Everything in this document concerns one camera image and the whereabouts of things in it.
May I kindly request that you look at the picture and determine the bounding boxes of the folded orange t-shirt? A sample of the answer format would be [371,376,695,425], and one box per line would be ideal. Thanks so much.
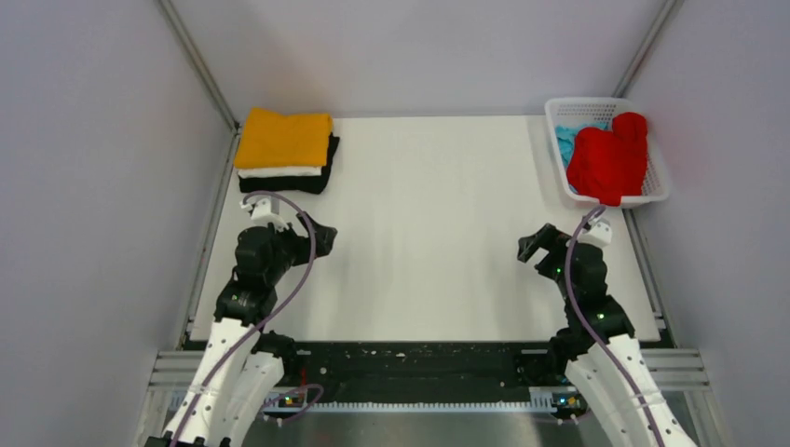
[234,107,334,169]

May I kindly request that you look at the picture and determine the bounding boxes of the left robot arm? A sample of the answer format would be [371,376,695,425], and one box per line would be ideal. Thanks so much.
[145,212,338,446]

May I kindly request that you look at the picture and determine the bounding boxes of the folded black t-shirt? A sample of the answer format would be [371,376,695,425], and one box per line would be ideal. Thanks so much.
[238,134,341,195]

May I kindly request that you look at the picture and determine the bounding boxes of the red t-shirt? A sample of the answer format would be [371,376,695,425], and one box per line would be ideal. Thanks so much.
[566,112,648,207]

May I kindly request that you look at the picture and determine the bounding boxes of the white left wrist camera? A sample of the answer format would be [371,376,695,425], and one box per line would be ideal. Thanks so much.
[239,196,288,232]

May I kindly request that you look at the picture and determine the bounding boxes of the white plastic basket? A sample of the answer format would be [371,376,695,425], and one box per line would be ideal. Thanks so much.
[544,97,671,209]

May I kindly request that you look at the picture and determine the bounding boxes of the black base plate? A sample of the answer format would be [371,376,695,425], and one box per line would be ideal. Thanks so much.
[265,335,595,404]

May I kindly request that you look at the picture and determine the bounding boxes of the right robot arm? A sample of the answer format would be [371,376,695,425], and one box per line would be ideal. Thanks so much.
[517,223,695,446]

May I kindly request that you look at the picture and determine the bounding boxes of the folded white t-shirt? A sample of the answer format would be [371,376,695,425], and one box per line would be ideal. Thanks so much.
[237,166,322,179]

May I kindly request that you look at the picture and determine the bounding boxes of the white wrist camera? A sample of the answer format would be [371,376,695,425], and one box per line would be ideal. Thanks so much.
[579,218,613,249]
[239,196,288,232]

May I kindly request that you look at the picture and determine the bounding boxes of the aluminium frame rail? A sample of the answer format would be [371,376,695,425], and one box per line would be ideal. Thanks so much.
[147,348,711,415]

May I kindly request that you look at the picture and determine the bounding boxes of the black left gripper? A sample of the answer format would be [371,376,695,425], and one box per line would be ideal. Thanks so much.
[266,210,336,284]

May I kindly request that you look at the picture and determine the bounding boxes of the light blue t-shirt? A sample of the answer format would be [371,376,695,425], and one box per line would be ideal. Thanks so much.
[554,126,613,199]

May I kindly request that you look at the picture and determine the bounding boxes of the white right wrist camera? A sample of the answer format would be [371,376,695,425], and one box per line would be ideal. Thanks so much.
[579,218,613,249]

